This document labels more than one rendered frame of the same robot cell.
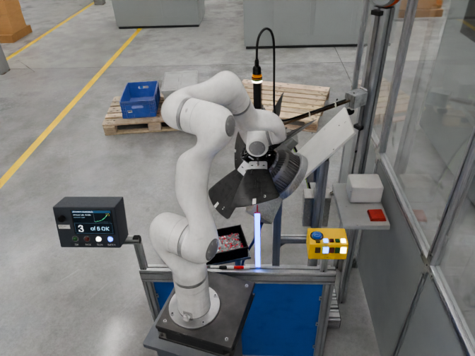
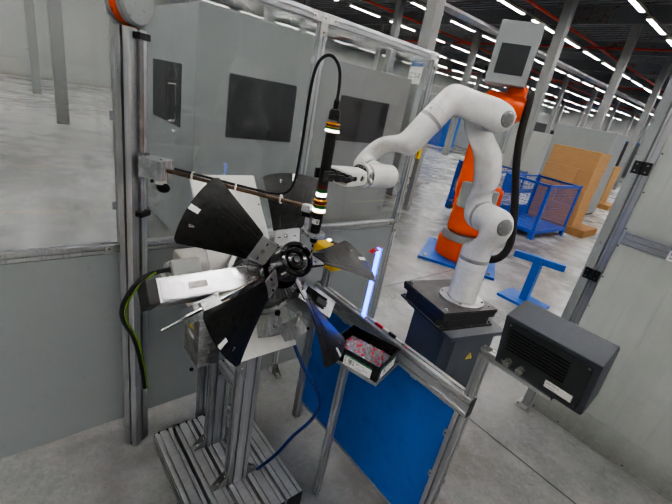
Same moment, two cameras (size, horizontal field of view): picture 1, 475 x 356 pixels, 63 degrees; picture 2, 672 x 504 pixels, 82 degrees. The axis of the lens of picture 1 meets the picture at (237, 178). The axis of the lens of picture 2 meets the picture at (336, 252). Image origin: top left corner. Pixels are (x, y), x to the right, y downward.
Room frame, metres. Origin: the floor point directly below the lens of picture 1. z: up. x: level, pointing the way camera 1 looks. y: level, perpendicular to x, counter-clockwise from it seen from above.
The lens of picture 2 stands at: (2.42, 0.79, 1.72)
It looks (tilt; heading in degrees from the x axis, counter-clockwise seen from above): 22 degrees down; 222
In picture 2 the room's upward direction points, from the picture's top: 11 degrees clockwise
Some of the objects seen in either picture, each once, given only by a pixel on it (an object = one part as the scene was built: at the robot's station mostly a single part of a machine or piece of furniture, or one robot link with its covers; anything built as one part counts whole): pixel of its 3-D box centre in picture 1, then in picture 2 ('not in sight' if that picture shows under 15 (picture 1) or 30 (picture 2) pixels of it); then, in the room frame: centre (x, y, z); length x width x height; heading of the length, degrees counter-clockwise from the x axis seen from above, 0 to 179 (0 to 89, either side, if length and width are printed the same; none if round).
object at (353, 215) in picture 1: (358, 205); not in sight; (1.63, -0.66, 0.85); 0.36 x 0.24 x 0.03; 175
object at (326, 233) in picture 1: (326, 244); (330, 255); (1.18, -0.37, 1.02); 0.16 x 0.10 x 0.11; 85
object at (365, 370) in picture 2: (223, 244); (363, 352); (1.38, 0.08, 0.85); 0.22 x 0.17 x 0.07; 102
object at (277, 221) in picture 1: (276, 251); (242, 413); (1.68, -0.22, 0.46); 0.09 x 0.05 x 0.91; 175
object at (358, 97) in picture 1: (356, 98); (154, 167); (1.88, -0.64, 1.37); 0.10 x 0.07 x 0.09; 120
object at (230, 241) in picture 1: (223, 246); (363, 355); (1.38, 0.09, 0.83); 0.19 x 0.14 x 0.04; 102
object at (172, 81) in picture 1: (181, 92); not in sight; (4.52, 0.64, 0.31); 0.60 x 0.42 x 0.33; 2
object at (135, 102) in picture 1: (141, 99); not in sight; (4.50, 1.14, 0.25); 0.60 x 0.41 x 0.22; 3
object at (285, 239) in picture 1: (295, 239); (231, 376); (1.68, -0.33, 0.56); 0.19 x 0.04 x 0.04; 85
